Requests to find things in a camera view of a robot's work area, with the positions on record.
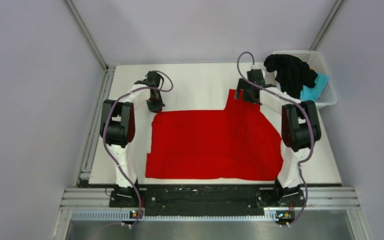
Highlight red t-shirt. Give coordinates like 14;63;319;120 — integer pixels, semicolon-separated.
145;90;283;181

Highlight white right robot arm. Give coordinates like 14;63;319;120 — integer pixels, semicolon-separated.
234;67;322;206

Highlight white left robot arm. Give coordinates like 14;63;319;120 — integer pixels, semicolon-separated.
99;70;165;207

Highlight black t-shirt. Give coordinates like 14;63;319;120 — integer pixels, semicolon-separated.
263;54;318;99

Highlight blue t-shirt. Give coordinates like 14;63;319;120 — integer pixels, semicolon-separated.
300;71;329;102

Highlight white plastic basket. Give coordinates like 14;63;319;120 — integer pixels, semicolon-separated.
272;50;338;109

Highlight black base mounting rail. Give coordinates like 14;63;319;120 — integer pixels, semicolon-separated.
109;184;305;217

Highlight aluminium frame rail left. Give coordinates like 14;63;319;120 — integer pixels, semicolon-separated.
77;65;116;182

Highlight white slotted cable duct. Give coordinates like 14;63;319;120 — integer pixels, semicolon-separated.
70;210;292;222

